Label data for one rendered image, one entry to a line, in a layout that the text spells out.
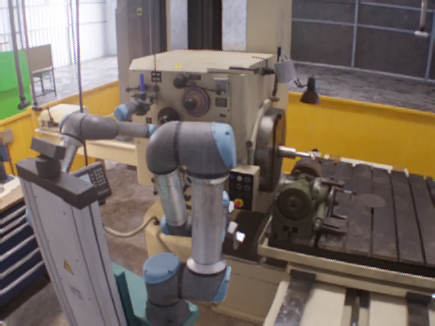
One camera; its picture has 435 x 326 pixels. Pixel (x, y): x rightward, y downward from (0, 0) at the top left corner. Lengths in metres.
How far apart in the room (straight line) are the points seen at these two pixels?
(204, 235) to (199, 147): 0.24
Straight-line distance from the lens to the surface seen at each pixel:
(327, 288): 2.13
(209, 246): 0.95
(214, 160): 0.84
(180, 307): 1.13
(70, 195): 0.87
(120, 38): 3.03
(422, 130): 4.37
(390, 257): 2.01
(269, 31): 2.44
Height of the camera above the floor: 2.17
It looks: 25 degrees down
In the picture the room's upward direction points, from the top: straight up
